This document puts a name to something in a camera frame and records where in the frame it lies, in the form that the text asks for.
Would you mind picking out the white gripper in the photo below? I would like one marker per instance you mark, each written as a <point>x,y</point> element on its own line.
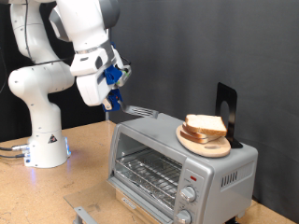
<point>90,90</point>

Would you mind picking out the white bread slice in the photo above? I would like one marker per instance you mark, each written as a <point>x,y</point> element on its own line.
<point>207,123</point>

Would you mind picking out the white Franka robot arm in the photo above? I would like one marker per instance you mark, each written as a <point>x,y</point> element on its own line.
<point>40,84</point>

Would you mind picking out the silver oven knob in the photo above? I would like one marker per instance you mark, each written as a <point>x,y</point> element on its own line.
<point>188,194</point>
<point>183,217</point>

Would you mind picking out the silver toaster oven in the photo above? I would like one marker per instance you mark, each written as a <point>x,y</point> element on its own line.
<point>218,168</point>

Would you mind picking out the vertical metal pole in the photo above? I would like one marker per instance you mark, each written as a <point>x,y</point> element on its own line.
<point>107,115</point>

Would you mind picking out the round wooden plate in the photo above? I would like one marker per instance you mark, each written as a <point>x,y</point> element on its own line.
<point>211,151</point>

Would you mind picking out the black metal bookend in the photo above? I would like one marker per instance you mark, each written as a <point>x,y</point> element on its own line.
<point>232,96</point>

